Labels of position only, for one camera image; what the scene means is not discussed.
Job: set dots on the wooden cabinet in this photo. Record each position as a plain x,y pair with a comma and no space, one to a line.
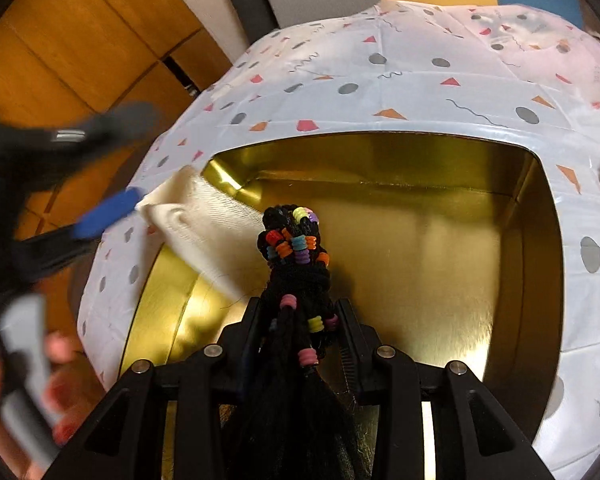
80,35

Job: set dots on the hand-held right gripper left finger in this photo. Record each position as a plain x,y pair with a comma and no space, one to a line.
250,317

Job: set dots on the person's left hand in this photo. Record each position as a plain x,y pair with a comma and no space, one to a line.
62,350

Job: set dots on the gold metal tray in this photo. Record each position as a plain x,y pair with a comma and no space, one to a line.
430,260

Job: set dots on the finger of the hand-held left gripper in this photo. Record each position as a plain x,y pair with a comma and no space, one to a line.
110,212
120,120

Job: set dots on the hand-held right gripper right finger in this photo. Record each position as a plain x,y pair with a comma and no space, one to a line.
342,317

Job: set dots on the black braided beaded hairpiece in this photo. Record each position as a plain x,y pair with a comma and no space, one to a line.
292,280

